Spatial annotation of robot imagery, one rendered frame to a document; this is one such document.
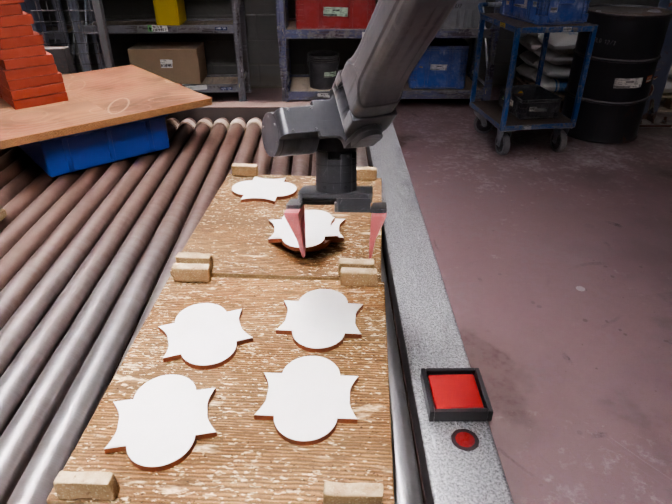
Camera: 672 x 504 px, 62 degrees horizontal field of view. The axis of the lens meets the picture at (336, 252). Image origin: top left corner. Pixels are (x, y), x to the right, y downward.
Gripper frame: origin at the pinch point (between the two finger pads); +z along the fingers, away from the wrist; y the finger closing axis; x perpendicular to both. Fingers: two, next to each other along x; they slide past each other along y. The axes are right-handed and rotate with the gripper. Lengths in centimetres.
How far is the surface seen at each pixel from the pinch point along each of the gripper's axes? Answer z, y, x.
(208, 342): 9.9, -16.7, -10.5
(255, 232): 2.9, -16.7, 21.1
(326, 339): 9.9, -0.9, -8.7
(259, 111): -15, -30, 93
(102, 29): -44, -102, 148
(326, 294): 7.3, -1.7, 1.5
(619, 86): -20, 175, 345
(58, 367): 12.8, -36.6, -13.3
